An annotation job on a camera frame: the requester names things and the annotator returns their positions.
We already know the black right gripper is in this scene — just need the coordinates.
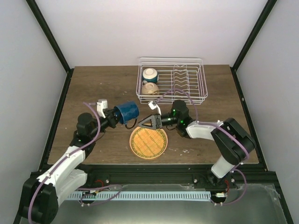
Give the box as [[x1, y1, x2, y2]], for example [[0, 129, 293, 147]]
[[138, 113, 179, 131]]

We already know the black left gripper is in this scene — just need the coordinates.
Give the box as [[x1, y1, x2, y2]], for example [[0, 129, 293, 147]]
[[90, 107, 125, 139]]

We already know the dark blue mug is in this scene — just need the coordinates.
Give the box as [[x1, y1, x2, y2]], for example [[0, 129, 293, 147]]
[[113, 101, 139, 129]]

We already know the round bamboo steamer tray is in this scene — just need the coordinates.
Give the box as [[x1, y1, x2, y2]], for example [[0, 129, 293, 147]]
[[129, 127, 168, 160]]

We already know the small white bowl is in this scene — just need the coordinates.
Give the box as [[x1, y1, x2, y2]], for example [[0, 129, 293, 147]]
[[141, 83, 160, 95]]

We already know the white wire dish rack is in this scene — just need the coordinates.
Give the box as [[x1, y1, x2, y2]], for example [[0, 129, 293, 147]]
[[136, 57, 208, 105]]

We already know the white bowl teal outside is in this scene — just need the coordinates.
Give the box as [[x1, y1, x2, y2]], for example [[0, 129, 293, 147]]
[[142, 68, 158, 84]]

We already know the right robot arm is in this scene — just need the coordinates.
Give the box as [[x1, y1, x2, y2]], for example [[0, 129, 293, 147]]
[[138, 100, 256, 188]]

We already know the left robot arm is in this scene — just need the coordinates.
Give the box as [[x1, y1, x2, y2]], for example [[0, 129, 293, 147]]
[[18, 109, 119, 224]]

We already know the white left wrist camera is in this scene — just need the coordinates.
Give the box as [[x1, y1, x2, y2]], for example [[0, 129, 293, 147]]
[[96, 99, 108, 118]]

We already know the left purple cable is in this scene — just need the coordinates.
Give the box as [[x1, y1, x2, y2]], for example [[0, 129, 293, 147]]
[[27, 101, 121, 224]]

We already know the purple cable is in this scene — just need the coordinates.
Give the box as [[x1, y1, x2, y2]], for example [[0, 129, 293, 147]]
[[155, 88, 249, 206], [27, 101, 121, 224]]

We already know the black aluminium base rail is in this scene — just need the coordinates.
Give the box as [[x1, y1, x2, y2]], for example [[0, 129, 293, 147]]
[[30, 163, 276, 189]]

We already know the light blue slotted cable duct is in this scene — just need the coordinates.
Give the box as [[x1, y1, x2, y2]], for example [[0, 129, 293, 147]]
[[67, 191, 211, 201]]

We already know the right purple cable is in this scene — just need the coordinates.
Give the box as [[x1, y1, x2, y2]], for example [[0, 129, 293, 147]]
[[155, 88, 249, 206]]

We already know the left black frame post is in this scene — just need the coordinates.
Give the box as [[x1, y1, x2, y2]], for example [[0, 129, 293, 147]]
[[25, 0, 72, 73]]

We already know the black frame post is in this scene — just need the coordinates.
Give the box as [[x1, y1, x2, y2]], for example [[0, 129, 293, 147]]
[[232, 0, 278, 70], [25, 0, 72, 73]]

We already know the right black frame post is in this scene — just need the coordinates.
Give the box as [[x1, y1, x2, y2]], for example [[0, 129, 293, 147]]
[[232, 0, 278, 70]]

